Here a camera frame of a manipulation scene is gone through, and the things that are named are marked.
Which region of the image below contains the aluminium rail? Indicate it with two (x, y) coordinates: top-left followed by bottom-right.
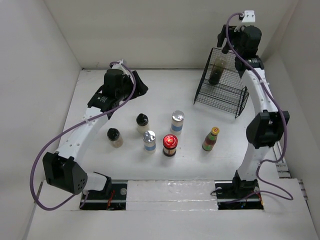
(112, 179), (233, 186)

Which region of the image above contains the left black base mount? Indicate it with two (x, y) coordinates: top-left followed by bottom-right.
(79, 181), (128, 211)

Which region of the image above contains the black cap tan spice jar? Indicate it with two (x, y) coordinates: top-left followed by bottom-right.
(106, 128), (124, 148)

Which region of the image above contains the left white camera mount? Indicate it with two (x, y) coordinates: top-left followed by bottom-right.
(109, 58), (126, 71)

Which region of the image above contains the black cap white spice jar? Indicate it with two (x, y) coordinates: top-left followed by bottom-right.
(136, 113), (150, 134)

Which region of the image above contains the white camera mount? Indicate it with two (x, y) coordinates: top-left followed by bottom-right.
(109, 58), (126, 71)
(239, 10), (256, 26)

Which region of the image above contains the silver lid blue shaker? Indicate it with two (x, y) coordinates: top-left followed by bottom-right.
(170, 110), (185, 136)

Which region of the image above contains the chili sauce bottle yellow cap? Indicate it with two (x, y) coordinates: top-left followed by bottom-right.
(202, 126), (220, 152)

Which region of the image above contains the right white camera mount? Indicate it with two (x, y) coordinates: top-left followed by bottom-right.
(239, 10), (256, 26)

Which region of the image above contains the red lid sauce jar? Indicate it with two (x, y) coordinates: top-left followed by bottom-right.
(162, 134), (178, 157)

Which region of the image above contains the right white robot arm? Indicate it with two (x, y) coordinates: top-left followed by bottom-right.
(217, 24), (290, 199)

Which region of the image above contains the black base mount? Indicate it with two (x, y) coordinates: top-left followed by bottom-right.
(79, 181), (128, 211)
(210, 181), (264, 210)

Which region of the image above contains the black wire rack basket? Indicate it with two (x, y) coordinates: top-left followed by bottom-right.
(193, 47), (249, 118)

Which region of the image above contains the dark soy sauce bottle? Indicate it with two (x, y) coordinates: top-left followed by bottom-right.
(208, 56), (228, 86)

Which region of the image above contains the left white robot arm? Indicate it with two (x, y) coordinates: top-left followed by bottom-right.
(42, 68), (148, 199)

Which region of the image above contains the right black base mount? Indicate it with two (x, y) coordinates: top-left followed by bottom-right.
(210, 181), (264, 210)

